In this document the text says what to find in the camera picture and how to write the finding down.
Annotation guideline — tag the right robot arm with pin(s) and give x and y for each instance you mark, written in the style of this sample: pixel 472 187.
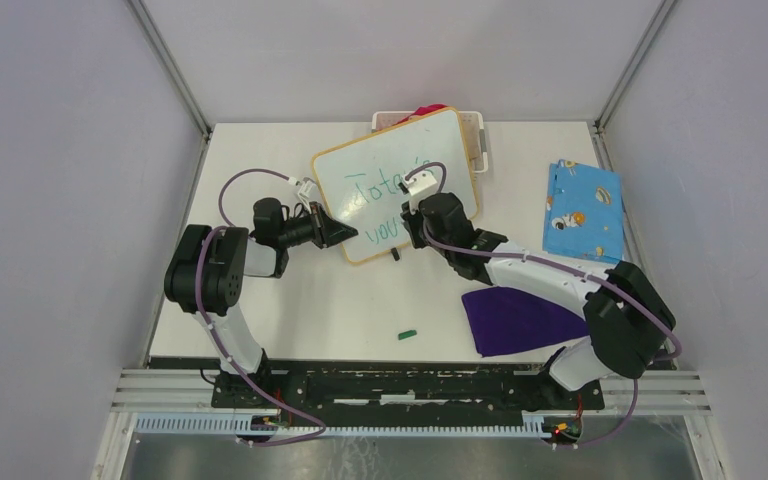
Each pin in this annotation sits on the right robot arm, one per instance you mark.
pixel 628 322

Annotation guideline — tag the green marker cap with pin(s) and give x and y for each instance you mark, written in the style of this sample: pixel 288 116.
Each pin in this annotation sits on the green marker cap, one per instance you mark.
pixel 407 334

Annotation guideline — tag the white perforated plastic basket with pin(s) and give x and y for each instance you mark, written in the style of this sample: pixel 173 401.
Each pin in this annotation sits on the white perforated plastic basket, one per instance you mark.
pixel 473 127

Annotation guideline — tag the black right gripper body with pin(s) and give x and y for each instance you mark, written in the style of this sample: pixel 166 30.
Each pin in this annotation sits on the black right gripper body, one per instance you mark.
pixel 416 226

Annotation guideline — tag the pink folded cloth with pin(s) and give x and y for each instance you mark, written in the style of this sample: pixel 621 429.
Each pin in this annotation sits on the pink folded cloth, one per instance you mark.
pixel 422 111

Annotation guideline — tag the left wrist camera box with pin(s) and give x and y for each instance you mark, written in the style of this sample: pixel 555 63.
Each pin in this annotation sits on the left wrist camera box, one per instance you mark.
pixel 305 188

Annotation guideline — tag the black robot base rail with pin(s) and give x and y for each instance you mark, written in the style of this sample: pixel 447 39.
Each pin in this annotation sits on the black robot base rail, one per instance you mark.
pixel 398 394

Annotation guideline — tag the blue space-print cloth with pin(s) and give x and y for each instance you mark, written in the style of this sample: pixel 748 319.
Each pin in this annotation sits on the blue space-print cloth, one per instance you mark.
pixel 583 213

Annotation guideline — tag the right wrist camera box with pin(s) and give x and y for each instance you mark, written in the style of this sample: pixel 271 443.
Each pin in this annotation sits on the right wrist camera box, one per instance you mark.
pixel 420 185

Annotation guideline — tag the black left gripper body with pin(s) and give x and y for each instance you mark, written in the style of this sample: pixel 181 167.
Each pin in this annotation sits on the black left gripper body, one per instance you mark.
pixel 309 227

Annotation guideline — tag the yellow-framed whiteboard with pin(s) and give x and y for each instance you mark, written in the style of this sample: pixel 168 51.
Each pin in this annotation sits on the yellow-framed whiteboard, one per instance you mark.
pixel 359 179

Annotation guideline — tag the purple folded cloth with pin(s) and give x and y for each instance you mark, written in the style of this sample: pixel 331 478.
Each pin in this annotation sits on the purple folded cloth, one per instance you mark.
pixel 505 321

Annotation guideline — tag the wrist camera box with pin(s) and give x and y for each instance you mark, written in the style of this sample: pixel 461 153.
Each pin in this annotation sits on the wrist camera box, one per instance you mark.
pixel 305 188
pixel 420 185

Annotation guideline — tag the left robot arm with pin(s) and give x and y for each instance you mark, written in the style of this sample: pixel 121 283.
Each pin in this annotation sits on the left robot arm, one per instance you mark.
pixel 206 273

